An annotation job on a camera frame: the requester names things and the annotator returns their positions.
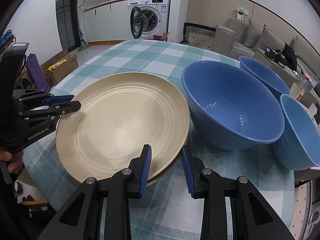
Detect grey sofa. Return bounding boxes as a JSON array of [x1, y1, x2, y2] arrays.
[[212, 18, 319, 82]]

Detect white washing machine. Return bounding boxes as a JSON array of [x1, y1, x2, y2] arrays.
[[127, 0, 171, 40]]

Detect brown cardboard box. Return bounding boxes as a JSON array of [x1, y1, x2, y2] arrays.
[[40, 49, 79, 88]]

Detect beige plate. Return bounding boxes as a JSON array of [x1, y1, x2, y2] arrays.
[[147, 152, 181, 186], [56, 72, 190, 182]]

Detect white kitchen counter cabinet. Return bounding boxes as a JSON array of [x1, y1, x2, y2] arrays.
[[84, 0, 132, 43]]

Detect blue bowl large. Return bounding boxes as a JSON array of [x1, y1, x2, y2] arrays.
[[181, 61, 285, 151]]

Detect person's left hand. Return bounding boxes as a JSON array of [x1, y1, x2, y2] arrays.
[[0, 148, 24, 174]]

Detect grey side cabinet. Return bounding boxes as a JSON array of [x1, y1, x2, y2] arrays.
[[254, 48, 319, 108]]

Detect red cardboard box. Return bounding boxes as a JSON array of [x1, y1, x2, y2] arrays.
[[153, 33, 169, 41]]

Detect dark glass door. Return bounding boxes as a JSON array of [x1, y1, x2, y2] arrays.
[[55, 0, 80, 52]]

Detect black patterned playpen mat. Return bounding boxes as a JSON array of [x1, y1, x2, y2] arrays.
[[180, 22, 216, 44]]

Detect purple bag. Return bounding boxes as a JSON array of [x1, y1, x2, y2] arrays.
[[26, 53, 50, 93]]

